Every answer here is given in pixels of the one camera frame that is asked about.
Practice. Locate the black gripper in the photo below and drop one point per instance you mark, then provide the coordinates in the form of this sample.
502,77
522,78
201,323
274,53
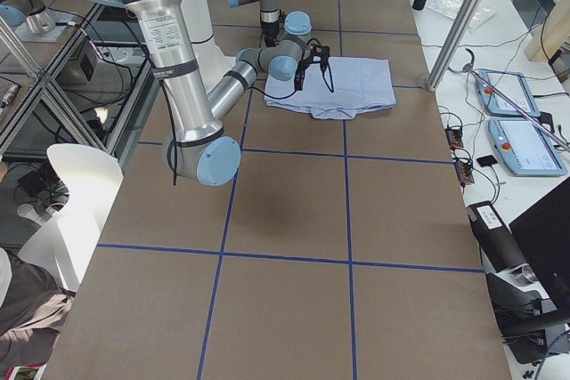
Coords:
303,68
269,34

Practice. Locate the blue striped button shirt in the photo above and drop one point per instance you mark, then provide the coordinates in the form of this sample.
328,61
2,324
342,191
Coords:
353,86

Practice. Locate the clear plastic bag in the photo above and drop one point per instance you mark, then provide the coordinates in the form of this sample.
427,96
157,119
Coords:
451,8

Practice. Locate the upper blue teach pendant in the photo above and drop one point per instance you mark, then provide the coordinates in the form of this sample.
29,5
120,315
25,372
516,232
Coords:
511,84

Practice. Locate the blue teach pendant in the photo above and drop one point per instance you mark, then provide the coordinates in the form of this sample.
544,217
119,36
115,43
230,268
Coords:
523,149
511,84

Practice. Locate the lower blue teach pendant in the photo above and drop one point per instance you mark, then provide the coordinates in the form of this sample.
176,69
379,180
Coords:
523,149

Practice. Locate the white chair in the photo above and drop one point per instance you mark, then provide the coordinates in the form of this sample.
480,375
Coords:
65,244

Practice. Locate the black monitor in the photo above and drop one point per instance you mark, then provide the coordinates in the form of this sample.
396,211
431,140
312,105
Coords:
542,234

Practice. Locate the aluminium frame post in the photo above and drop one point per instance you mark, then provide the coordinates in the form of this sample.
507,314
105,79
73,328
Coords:
451,43

